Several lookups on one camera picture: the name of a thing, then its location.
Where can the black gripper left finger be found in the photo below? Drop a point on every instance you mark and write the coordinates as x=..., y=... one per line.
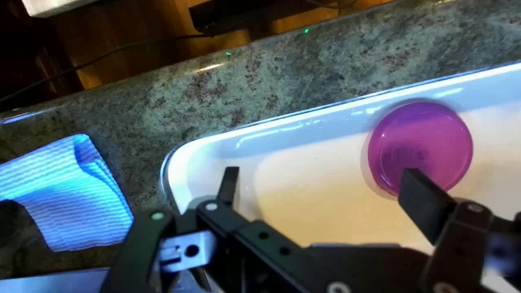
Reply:
x=217, y=228

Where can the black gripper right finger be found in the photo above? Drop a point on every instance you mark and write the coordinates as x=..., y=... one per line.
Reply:
x=462, y=238

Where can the purple plastic bowl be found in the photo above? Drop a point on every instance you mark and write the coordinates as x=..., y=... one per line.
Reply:
x=418, y=139

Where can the white sink basin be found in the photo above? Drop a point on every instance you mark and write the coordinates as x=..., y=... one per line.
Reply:
x=310, y=179

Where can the blue striped cloth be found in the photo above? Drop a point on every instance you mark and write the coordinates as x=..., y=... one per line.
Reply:
x=60, y=189

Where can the black box device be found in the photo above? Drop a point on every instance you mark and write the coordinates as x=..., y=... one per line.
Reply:
x=234, y=17

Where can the white flat object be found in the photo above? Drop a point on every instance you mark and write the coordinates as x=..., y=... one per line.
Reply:
x=55, y=5

